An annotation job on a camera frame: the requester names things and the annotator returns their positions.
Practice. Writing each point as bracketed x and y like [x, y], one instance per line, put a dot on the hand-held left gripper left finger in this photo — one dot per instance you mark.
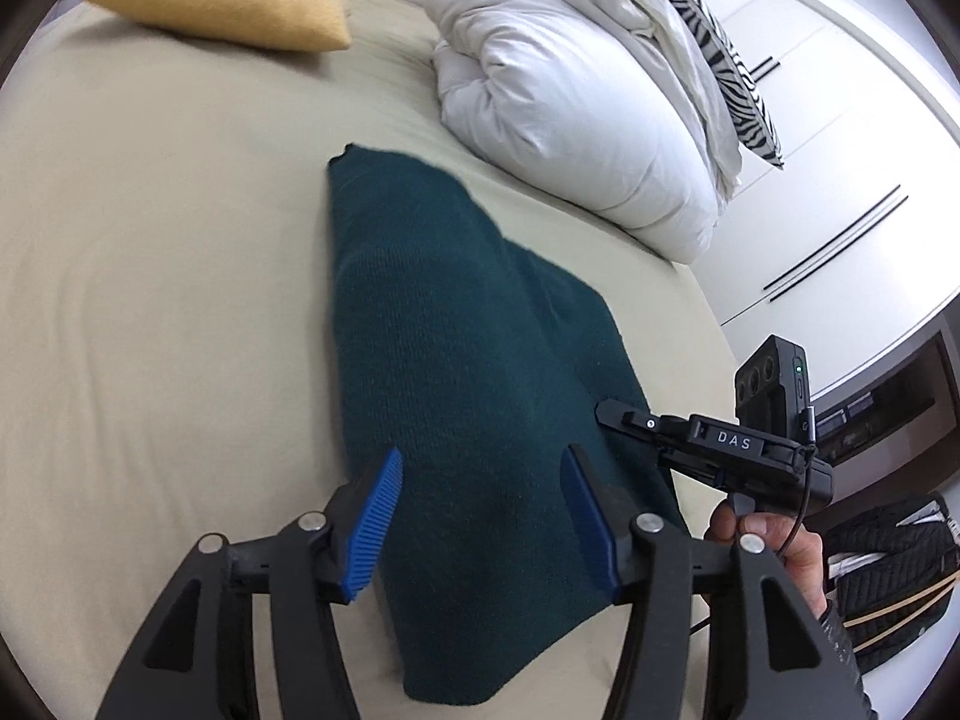
[375, 517]

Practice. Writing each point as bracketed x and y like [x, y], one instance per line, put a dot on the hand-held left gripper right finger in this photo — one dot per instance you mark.
[589, 517]

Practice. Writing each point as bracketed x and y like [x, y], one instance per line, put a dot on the white wardrobe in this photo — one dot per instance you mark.
[825, 127]

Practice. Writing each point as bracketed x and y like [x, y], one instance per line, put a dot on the dark green sweater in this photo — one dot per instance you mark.
[465, 330]

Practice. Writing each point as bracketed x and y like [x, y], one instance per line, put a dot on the white duvet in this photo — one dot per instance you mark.
[570, 112]

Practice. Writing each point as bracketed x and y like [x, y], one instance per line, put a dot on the person's right hand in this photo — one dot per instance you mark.
[795, 547]

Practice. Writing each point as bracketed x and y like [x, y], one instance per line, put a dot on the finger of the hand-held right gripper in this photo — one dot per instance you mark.
[637, 424]

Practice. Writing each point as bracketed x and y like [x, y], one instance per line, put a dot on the bed with beige sheet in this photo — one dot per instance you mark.
[150, 277]

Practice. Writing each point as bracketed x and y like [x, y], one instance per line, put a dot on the black quilted jacket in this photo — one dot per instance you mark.
[892, 570]

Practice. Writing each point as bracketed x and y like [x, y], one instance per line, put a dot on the zebra striped pillow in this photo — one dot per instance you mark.
[739, 90]

